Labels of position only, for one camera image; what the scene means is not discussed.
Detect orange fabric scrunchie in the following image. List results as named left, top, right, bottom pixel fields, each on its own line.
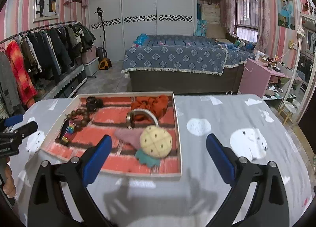
left=131, top=94, right=169, bottom=119

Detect standing mirror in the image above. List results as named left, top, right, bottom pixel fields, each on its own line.
left=278, top=13, right=315, bottom=125

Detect window with pink curtains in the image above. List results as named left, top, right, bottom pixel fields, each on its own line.
left=226, top=0, right=270, bottom=43

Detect cream pineapple plush clip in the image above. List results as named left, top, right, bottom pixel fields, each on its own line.
left=114, top=125, right=173, bottom=168

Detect grey polar bear tablecloth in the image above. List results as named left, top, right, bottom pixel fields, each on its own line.
left=10, top=93, right=313, bottom=226

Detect garment steamer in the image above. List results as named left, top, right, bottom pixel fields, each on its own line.
left=95, top=7, right=113, bottom=70

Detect grey quilted coat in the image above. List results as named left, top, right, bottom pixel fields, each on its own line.
left=1, top=52, right=21, bottom=116

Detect metal clothes rack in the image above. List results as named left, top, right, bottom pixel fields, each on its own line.
left=1, top=21, right=95, bottom=110

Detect white sliding wardrobe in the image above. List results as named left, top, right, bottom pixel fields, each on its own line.
left=88, top=0, right=226, bottom=63

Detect person left hand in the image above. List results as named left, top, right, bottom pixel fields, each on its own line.
left=3, top=157, right=16, bottom=198

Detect bed with blue cover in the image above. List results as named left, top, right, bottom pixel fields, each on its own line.
left=122, top=34, right=254, bottom=94

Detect brown wooden bead bracelet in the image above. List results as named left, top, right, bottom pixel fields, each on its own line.
left=64, top=107, right=91, bottom=132

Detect pink side table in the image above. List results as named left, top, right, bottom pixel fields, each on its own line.
left=238, top=59, right=303, bottom=101

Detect plastic storage boxes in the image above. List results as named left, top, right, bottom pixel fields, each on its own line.
left=81, top=47, right=99, bottom=77

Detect couple poster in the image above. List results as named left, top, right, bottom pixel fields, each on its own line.
left=276, top=0, right=295, bottom=30

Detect brick-pattern jewelry tray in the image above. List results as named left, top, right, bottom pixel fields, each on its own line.
left=39, top=90, right=183, bottom=177

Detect orange red coat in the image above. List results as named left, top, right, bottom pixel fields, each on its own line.
left=6, top=40, right=37, bottom=108

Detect colourful woven bracelet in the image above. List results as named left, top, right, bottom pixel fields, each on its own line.
left=58, top=119, right=76, bottom=146

